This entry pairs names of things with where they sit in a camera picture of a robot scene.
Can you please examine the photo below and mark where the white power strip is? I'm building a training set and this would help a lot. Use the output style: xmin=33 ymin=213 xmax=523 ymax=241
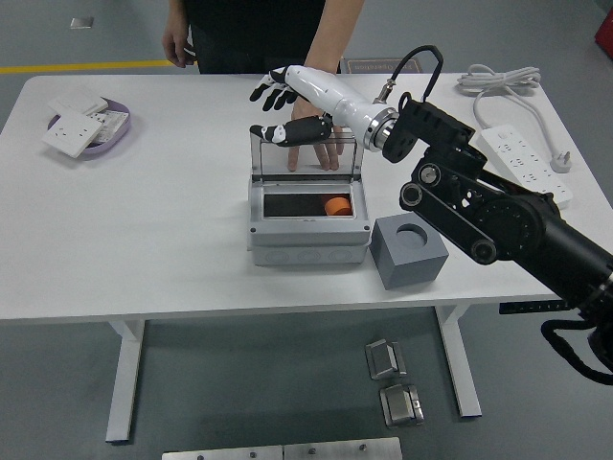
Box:
xmin=480 ymin=125 xmax=575 ymax=210

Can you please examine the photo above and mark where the purple tray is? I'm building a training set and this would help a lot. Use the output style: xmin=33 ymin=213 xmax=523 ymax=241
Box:
xmin=46 ymin=98 xmax=133 ymax=155

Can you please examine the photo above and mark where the grey electrical box clear lid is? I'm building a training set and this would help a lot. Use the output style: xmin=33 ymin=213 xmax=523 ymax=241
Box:
xmin=246 ymin=126 xmax=373 ymax=268

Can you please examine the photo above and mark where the person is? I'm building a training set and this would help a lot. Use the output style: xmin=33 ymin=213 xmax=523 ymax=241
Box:
xmin=184 ymin=0 xmax=331 ymax=76

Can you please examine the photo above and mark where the white wall switch panel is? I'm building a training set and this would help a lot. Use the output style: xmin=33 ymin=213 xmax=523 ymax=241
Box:
xmin=47 ymin=93 xmax=110 ymax=118

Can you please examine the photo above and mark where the person's left hand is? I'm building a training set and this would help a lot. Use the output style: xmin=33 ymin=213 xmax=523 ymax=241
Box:
xmin=285 ymin=97 xmax=347 ymax=173

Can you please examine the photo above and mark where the printed label card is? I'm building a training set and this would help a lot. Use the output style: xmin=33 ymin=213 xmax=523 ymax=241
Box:
xmin=93 ymin=108 xmax=130 ymax=144

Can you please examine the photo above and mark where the person's right hand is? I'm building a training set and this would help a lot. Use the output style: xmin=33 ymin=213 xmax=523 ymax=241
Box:
xmin=161 ymin=26 xmax=198 ymax=68

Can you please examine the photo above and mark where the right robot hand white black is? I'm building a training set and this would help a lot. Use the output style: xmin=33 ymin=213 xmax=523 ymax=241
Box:
xmin=248 ymin=65 xmax=385 ymax=147

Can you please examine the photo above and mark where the white table leg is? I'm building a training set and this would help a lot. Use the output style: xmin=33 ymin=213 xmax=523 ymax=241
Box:
xmin=104 ymin=318 xmax=148 ymax=445
xmin=435 ymin=306 xmax=483 ymax=419

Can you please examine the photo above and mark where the metal base plate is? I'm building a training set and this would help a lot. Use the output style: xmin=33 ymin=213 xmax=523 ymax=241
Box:
xmin=161 ymin=445 xmax=284 ymax=460
xmin=283 ymin=436 xmax=402 ymax=460

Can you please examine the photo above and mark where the yellow floor tape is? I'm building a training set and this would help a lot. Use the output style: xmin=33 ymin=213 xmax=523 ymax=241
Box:
xmin=0 ymin=57 xmax=200 ymax=76

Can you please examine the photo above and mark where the red cabinet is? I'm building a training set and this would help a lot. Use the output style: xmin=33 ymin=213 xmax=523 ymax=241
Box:
xmin=593 ymin=9 xmax=613 ymax=49

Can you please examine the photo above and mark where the white wall socket panel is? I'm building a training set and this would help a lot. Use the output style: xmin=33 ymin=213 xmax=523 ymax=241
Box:
xmin=40 ymin=110 xmax=109 ymax=159

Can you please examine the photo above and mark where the grey cube with round hole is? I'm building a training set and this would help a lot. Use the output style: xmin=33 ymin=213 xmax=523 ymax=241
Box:
xmin=371 ymin=214 xmax=450 ymax=290

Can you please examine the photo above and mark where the metal clamp block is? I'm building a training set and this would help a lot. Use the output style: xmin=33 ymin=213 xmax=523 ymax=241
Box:
xmin=363 ymin=338 xmax=408 ymax=381
xmin=378 ymin=382 xmax=426 ymax=428

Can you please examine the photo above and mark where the white power cord with plug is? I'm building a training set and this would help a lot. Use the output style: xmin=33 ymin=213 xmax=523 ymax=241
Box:
xmin=454 ymin=63 xmax=574 ymax=174

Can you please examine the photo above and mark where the orange cylinder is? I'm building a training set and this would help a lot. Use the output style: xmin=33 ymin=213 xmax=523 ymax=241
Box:
xmin=324 ymin=194 xmax=354 ymax=217

